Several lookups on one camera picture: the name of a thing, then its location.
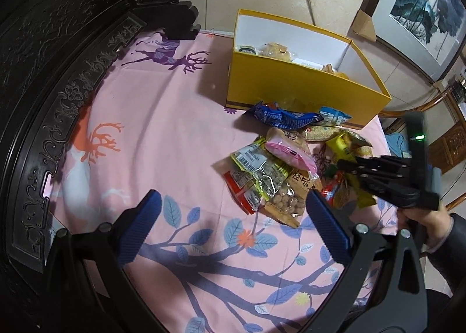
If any pink rice cracker packet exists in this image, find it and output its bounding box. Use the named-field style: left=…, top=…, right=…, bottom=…
left=264, top=127, right=317, bottom=175

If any right hand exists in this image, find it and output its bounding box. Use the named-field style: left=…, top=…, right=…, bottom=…
left=396, top=205, right=453, bottom=251

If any blue cloth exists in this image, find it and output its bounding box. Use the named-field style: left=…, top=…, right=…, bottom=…
left=385, top=133, right=412, bottom=159

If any wooden armchair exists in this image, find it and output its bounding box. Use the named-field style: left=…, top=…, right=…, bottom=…
left=380, top=73, right=465, bottom=204

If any peanut snack clear packet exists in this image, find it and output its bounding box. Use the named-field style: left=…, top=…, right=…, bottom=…
left=262, top=170, right=322, bottom=228

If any yellow snack packet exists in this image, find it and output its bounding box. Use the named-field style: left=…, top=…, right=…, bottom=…
left=326, top=130, right=376, bottom=208

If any pink patterned tablecloth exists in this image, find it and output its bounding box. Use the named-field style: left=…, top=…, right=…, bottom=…
left=51, top=32, right=342, bottom=332

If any red snack packet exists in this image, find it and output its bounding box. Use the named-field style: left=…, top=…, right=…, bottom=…
left=223, top=170, right=262, bottom=215

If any green silver snack packet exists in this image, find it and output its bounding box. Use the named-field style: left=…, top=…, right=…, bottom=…
left=230, top=136, right=292, bottom=201

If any blue snack packet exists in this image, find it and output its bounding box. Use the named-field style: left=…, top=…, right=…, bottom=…
left=245, top=102, right=324, bottom=131

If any framed lotus painting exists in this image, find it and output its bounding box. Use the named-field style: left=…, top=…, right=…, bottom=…
left=360, top=0, right=465, bottom=82

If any yellow cardboard box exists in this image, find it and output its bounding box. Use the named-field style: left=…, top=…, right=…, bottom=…
left=225, top=9, right=391, bottom=129

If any dark carved wooden furniture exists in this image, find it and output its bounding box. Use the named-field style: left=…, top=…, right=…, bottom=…
left=1, top=0, right=198, bottom=332

